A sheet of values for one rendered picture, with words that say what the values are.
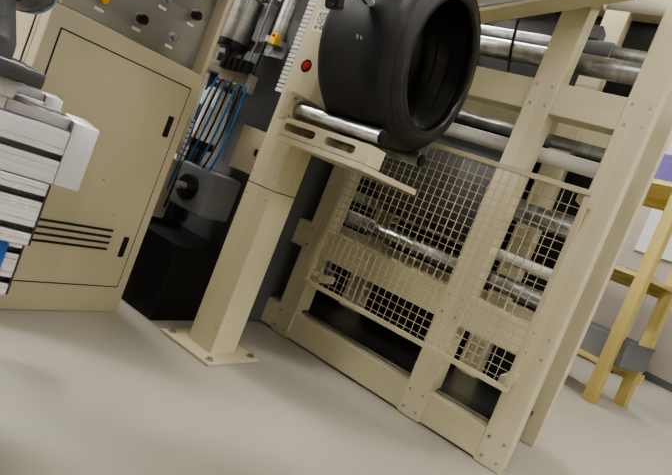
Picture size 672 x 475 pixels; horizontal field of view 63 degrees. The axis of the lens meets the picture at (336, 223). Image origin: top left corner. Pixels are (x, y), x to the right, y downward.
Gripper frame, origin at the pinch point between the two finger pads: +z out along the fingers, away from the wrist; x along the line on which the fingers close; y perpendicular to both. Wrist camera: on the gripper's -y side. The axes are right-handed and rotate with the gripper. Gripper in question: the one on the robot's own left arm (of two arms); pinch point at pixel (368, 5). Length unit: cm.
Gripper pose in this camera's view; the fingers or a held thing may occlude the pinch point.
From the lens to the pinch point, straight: 164.6
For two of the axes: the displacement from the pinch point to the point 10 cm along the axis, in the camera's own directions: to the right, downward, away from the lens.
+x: -7.7, -3.3, 5.5
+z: 4.9, 2.5, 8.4
